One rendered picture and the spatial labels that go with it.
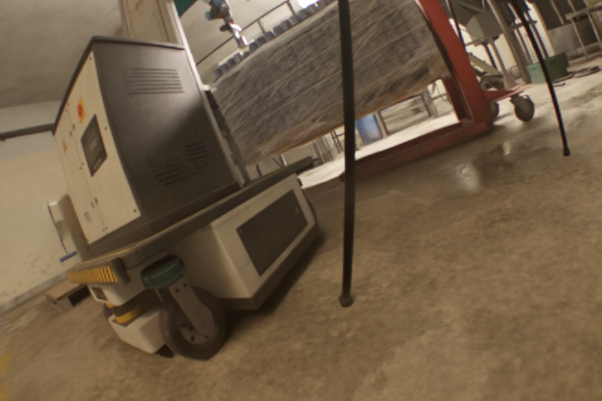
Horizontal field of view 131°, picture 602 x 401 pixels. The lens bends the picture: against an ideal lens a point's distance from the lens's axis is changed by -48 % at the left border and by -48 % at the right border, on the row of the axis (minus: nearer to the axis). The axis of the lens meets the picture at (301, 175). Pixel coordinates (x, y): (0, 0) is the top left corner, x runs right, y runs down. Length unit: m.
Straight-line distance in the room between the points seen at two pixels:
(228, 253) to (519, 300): 0.59
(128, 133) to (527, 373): 0.83
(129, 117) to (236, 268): 0.43
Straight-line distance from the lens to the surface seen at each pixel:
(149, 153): 0.65
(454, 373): 0.42
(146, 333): 0.74
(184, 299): 0.61
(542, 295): 0.51
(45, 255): 7.61
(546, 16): 8.14
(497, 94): 1.86
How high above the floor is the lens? 0.35
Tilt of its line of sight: 5 degrees down
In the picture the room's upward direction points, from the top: 23 degrees counter-clockwise
